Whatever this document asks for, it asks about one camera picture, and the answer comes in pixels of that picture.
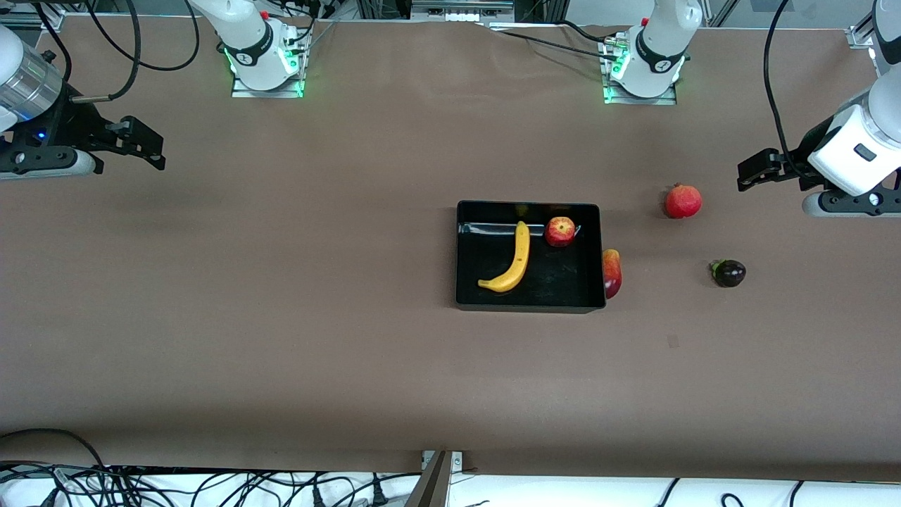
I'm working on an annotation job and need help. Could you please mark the red apple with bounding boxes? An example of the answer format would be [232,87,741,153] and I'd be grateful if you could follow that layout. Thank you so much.
[544,216,576,248]

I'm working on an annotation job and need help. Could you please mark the black rectangular plastic tray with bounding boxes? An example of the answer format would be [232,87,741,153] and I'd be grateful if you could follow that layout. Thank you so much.
[455,201,607,314]

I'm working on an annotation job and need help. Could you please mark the yellow banana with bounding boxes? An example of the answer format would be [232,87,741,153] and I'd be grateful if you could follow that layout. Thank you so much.
[477,220,531,294]

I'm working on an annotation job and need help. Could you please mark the red pomegranate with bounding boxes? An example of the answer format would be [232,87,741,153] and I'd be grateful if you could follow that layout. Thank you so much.
[664,183,703,220]

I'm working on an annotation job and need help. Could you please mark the dark purple mangosteen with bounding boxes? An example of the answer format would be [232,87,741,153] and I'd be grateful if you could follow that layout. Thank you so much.
[710,259,747,288]

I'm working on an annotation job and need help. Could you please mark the red yellow mango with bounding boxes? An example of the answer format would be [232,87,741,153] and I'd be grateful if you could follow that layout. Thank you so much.
[603,249,623,299]

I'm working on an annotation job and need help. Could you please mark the grey power strip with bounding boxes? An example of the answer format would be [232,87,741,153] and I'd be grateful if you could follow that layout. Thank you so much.
[412,0,515,23]

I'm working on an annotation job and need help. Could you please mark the black looping cable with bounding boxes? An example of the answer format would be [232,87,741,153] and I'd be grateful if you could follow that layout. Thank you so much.
[83,0,201,73]

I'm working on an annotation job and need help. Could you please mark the black cable with silver plug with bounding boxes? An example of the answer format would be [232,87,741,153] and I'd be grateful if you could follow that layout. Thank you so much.
[70,0,141,104]

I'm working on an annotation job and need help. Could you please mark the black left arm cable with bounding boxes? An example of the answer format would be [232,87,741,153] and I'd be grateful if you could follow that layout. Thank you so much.
[764,0,810,180]

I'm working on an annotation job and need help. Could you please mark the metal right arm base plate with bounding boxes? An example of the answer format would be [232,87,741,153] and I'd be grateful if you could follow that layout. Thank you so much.
[231,28,310,99]

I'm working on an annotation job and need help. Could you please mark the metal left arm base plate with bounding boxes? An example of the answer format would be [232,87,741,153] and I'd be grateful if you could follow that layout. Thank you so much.
[602,32,678,106]

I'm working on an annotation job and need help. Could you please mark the aluminium frame bar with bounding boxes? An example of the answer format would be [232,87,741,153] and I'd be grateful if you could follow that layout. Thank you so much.
[0,7,64,30]

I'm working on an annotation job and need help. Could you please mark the dark camera stand pole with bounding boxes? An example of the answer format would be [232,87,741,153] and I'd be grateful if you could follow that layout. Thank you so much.
[403,451,453,507]

